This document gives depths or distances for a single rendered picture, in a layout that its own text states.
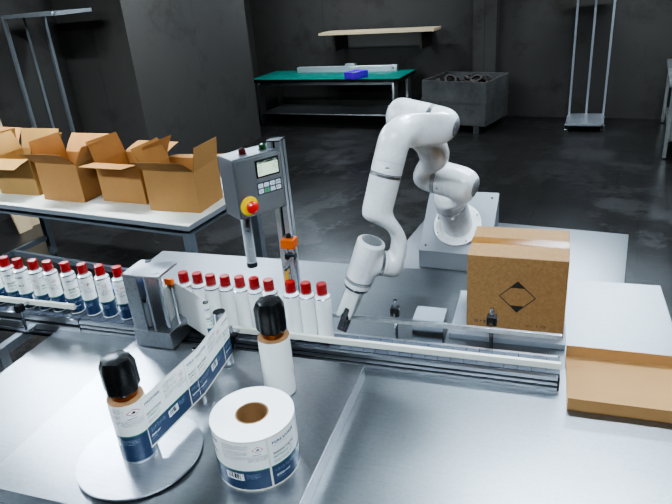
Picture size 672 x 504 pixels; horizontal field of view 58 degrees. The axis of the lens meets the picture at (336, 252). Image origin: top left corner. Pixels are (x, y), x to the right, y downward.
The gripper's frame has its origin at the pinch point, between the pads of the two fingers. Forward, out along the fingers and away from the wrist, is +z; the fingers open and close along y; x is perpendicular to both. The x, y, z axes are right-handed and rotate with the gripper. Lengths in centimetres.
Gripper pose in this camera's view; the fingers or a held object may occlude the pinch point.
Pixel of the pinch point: (343, 324)
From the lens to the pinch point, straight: 192.8
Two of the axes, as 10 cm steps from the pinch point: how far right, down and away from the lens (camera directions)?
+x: 9.2, 3.7, -1.5
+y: -3.1, 4.2, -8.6
